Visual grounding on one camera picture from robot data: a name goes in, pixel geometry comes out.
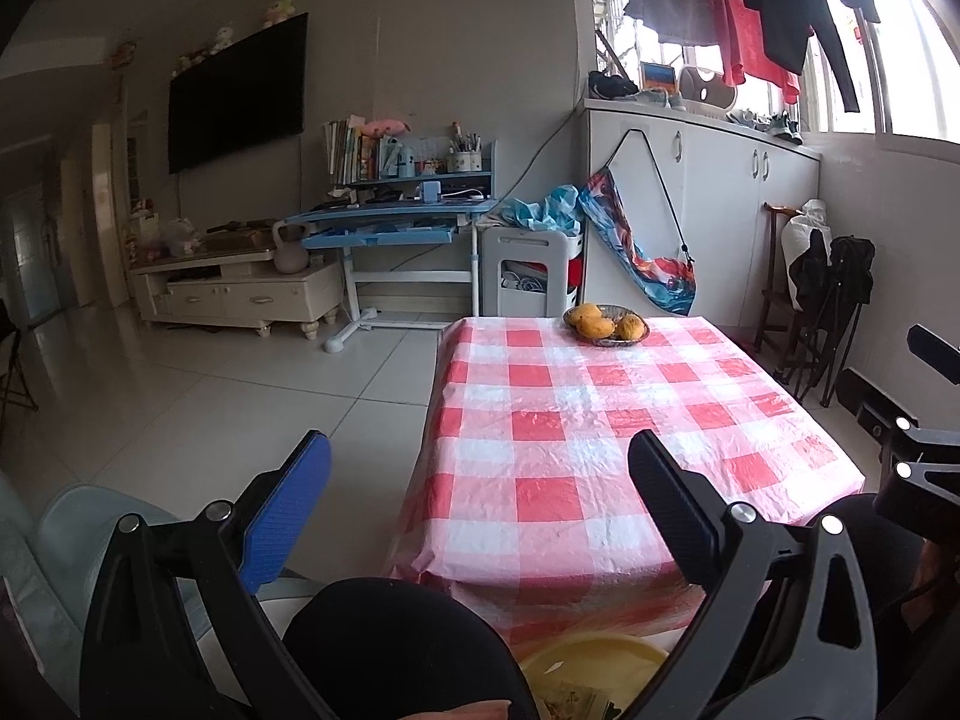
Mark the clear plastic bag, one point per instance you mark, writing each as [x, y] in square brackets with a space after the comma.
[180, 236]

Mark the white low cabinet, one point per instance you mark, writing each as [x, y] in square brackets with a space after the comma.
[720, 202]

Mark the red hanging garment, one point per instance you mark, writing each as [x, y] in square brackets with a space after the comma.
[757, 52]

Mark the grey sneakers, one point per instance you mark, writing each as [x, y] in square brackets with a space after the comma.
[765, 126]

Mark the black shoes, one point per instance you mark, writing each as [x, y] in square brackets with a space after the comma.
[611, 86]

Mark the white plastic bag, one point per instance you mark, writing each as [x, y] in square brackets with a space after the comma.
[806, 229]

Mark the white pen holder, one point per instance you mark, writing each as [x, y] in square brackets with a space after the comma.
[465, 161]

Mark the cream television cabinet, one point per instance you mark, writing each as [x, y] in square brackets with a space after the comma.
[247, 300]

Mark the person's black trousers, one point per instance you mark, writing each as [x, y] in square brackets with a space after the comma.
[405, 645]

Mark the black folding chair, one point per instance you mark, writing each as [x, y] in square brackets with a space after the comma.
[840, 270]

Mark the teal sneakers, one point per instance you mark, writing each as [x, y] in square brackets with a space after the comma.
[661, 99]

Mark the blue study desk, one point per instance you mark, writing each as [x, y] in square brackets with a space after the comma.
[390, 236]

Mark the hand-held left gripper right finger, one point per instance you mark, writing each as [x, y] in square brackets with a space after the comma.
[671, 517]

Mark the orange blue box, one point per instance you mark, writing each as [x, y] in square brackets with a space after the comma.
[658, 75]

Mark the woven fruit bowl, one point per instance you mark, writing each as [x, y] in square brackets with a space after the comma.
[607, 342]

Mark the yellow plastic basin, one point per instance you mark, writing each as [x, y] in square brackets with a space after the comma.
[600, 652]

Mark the row of books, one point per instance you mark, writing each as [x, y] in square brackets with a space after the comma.
[349, 154]

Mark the grey hanging garment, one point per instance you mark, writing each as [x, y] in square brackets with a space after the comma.
[675, 7]

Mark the beige kettlebell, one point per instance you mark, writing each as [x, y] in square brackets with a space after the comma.
[291, 255]

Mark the blue patterned cloth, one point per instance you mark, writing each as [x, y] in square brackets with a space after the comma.
[540, 210]

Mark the black wall television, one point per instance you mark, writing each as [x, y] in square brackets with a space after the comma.
[240, 90]

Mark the wooden folding chair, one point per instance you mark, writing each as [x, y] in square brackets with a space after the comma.
[769, 255]

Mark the white plush toy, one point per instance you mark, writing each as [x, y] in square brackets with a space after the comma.
[223, 39]

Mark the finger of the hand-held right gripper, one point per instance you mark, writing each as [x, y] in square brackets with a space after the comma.
[934, 352]
[874, 401]

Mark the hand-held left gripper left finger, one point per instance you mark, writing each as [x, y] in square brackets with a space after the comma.
[289, 510]

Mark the red white checked tablecloth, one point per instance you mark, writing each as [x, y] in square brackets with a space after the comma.
[562, 465]

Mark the green pink plush toy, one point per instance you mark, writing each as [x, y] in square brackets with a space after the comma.
[277, 13]

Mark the small brown plush toy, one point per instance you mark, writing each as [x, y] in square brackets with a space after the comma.
[191, 61]

